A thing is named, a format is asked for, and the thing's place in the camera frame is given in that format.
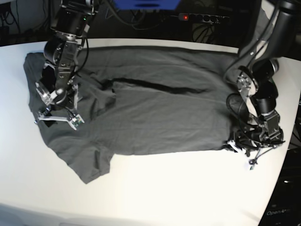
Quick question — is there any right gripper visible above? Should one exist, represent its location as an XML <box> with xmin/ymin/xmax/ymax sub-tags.
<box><xmin>44</xmin><ymin>87</ymin><xmax>81</xmax><ymax>113</ymax></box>

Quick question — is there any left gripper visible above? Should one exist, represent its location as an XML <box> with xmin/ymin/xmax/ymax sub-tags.
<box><xmin>235</xmin><ymin>130</ymin><xmax>270</xmax><ymax>151</ymax></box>

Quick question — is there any grey T-shirt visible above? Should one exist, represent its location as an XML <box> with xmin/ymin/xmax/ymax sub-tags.
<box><xmin>38</xmin><ymin>47</ymin><xmax>236</xmax><ymax>183</ymax></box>

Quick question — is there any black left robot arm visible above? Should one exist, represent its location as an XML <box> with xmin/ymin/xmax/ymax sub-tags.
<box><xmin>225</xmin><ymin>0</ymin><xmax>301</xmax><ymax>154</ymax></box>

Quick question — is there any black OpenArm labelled box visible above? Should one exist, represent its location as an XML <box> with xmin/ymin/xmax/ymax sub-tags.
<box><xmin>258</xmin><ymin>174</ymin><xmax>301</xmax><ymax>226</ymax></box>

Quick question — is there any blue plastic box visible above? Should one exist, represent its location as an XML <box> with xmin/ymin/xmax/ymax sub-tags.
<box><xmin>113</xmin><ymin>0</ymin><xmax>180</xmax><ymax>10</ymax></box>

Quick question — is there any black power strip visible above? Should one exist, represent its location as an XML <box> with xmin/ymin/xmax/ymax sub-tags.
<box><xmin>177</xmin><ymin>13</ymin><xmax>231</xmax><ymax>24</ymax></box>

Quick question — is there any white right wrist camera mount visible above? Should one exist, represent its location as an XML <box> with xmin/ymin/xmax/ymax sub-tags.
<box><xmin>34</xmin><ymin>107</ymin><xmax>85</xmax><ymax>130</ymax></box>

